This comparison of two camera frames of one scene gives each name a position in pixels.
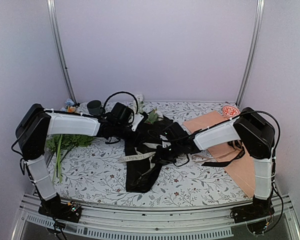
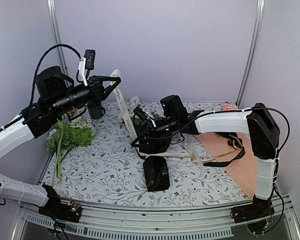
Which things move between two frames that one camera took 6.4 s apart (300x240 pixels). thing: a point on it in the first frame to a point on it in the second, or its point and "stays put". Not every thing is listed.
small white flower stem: (140, 102) to (134, 102)
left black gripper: (135, 138) to (95, 86)
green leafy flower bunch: (61, 144) stays put
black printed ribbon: (238, 145) stays put
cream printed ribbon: (139, 155) to (198, 158)
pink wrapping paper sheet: (243, 169) stays put
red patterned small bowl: (230, 111) stays put
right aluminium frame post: (259, 16) stays put
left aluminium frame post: (58, 44) stays put
